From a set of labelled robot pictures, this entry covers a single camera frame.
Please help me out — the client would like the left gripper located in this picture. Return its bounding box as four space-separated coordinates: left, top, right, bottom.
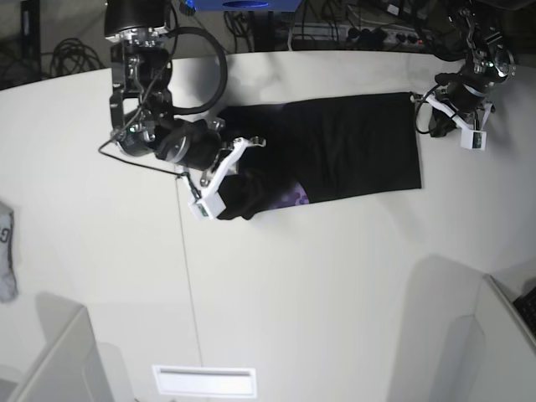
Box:
429 37 516 137

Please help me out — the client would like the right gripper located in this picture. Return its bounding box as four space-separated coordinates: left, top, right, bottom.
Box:
111 112 225 171

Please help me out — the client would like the black T-shirt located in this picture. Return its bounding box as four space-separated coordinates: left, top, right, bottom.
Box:
218 92 421 220

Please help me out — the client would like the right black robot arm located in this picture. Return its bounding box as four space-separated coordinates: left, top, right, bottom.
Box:
104 1 228 171

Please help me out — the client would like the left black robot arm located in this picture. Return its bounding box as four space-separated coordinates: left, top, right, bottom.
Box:
411 1 516 137

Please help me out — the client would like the blue box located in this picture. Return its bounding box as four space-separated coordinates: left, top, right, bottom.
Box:
184 0 302 12

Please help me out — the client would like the white power strip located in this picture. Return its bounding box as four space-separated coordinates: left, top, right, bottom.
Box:
291 23 424 49

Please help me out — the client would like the black keyboard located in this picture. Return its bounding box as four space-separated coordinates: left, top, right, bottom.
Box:
513 288 536 332

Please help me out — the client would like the grey cloth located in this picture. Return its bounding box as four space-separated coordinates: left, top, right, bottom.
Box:
0 203 18 303

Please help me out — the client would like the white slotted plate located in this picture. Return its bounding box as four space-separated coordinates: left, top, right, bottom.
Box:
152 365 258 399

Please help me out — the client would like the left grey partition panel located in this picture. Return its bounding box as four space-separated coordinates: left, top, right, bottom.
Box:
1 307 114 401

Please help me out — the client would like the grey partition panel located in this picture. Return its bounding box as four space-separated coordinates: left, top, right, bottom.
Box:
430 275 536 402
1 307 114 401

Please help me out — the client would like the right grey partition panel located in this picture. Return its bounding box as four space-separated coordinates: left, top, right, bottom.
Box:
430 275 536 402

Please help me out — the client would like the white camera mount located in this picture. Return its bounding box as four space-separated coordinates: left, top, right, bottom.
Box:
181 137 266 219
410 85 496 151

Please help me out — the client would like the coiled black cable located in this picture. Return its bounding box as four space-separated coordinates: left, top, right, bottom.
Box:
49 38 106 78

